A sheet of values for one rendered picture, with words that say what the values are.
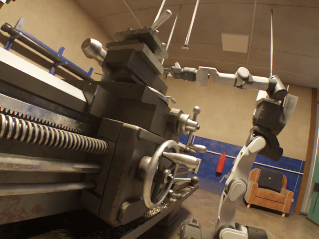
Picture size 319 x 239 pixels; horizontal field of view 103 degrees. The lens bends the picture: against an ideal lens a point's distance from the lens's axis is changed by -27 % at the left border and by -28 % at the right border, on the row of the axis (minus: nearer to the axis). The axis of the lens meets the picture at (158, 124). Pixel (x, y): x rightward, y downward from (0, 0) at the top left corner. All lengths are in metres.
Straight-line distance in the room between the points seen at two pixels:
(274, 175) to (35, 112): 4.23
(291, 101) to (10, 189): 1.48
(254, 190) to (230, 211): 2.61
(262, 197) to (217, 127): 2.15
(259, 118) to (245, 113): 3.53
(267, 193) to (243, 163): 2.74
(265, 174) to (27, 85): 4.18
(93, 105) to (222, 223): 1.15
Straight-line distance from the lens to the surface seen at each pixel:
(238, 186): 1.21
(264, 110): 1.31
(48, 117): 0.42
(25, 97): 0.41
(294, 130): 5.05
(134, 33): 0.63
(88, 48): 0.76
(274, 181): 4.27
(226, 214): 1.30
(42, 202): 0.53
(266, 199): 4.01
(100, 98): 0.49
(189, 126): 0.57
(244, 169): 1.26
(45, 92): 0.41
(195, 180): 0.78
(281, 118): 1.33
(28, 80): 0.39
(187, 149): 0.68
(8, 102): 0.38
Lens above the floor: 0.76
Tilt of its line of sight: 7 degrees up
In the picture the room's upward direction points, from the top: 16 degrees clockwise
